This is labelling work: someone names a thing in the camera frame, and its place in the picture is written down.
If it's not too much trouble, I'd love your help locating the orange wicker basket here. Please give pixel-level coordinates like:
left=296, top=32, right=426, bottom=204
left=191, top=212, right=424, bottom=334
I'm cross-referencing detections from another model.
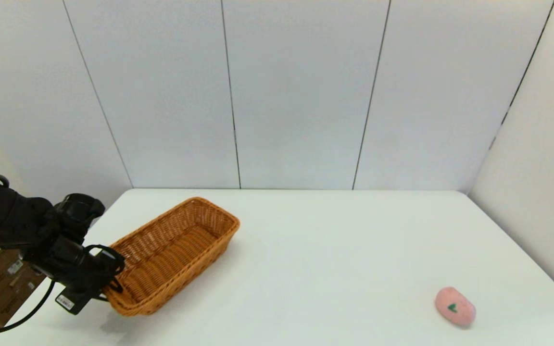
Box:
left=101, top=197, right=240, bottom=316

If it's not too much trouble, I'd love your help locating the pink plush peach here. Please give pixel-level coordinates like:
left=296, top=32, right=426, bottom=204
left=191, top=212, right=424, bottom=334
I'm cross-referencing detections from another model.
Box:
left=434, top=287, right=477, bottom=328

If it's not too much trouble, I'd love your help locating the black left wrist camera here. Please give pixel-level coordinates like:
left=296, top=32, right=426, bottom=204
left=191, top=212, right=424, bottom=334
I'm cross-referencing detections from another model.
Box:
left=53, top=194, right=106, bottom=241

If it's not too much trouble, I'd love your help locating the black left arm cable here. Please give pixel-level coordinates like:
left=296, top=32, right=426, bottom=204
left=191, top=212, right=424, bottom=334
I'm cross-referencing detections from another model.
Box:
left=0, top=279, right=57, bottom=335

